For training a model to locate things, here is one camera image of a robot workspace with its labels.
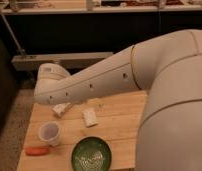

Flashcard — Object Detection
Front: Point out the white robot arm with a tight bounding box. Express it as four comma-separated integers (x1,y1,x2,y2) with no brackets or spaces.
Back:
34,29,202,171

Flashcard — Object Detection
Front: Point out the white rectangular carton box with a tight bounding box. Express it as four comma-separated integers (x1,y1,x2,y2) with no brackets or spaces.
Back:
52,103,72,117

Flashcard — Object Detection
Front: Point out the wooden table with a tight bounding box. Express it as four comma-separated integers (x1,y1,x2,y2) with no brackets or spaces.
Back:
17,92,147,171

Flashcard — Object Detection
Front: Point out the orange carrot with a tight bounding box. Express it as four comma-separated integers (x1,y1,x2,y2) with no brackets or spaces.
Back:
25,147,50,156

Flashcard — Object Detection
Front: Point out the metal pole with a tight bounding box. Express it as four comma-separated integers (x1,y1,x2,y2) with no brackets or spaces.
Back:
0,0,36,87

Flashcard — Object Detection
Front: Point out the green patterned bowl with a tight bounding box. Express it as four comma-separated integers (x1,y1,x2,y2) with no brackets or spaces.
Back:
71,137,112,171

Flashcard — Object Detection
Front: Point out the upper shelf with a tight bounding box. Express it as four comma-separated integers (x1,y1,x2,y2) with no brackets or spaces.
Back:
0,0,202,14

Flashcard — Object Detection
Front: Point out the white plastic cup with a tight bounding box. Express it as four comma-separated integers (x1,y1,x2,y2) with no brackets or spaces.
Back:
38,122,60,147

